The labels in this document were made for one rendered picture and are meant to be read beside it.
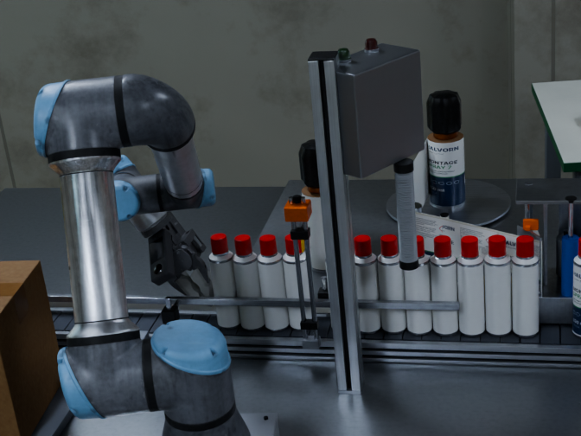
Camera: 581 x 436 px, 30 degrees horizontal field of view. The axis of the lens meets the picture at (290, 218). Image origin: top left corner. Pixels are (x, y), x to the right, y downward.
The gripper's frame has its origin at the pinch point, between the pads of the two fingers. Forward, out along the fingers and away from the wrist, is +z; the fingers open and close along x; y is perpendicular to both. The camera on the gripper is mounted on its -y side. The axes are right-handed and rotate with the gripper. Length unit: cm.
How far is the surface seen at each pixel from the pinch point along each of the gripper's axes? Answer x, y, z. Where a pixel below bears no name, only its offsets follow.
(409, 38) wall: -2, 256, 21
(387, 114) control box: -59, -12, -18
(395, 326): -32.4, -2.0, 22.7
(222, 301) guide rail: -5.0, -3.7, 0.2
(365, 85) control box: -60, -16, -25
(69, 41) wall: 118, 237, -60
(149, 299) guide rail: 8.8, -3.7, -7.8
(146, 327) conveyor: 14.9, -1.8, -2.2
